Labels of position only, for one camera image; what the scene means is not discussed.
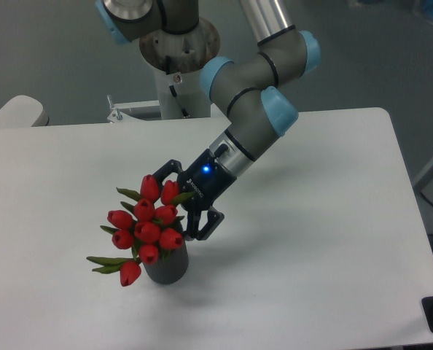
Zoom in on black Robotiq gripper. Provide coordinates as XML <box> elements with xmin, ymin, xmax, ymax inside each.
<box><xmin>153</xmin><ymin>149</ymin><xmax>237</xmax><ymax>241</ymax></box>

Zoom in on white metal base frame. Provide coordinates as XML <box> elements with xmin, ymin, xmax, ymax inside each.
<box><xmin>107</xmin><ymin>95</ymin><xmax>225</xmax><ymax>123</ymax></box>

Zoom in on dark grey ribbed vase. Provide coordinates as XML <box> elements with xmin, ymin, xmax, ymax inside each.
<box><xmin>139</xmin><ymin>222</ymin><xmax>189</xmax><ymax>284</ymax></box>

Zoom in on white chair armrest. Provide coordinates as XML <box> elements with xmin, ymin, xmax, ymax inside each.
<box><xmin>0</xmin><ymin>95</ymin><xmax>50</xmax><ymax>129</ymax></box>

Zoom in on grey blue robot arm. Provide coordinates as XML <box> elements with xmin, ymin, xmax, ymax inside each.
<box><xmin>95</xmin><ymin>1</ymin><xmax>321</xmax><ymax>241</ymax></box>

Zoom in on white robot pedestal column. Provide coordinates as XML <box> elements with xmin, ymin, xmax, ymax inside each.
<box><xmin>153</xmin><ymin>69</ymin><xmax>211</xmax><ymax>120</ymax></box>

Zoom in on red tulip bouquet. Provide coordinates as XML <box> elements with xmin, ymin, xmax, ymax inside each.
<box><xmin>87</xmin><ymin>174</ymin><xmax>195</xmax><ymax>287</ymax></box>

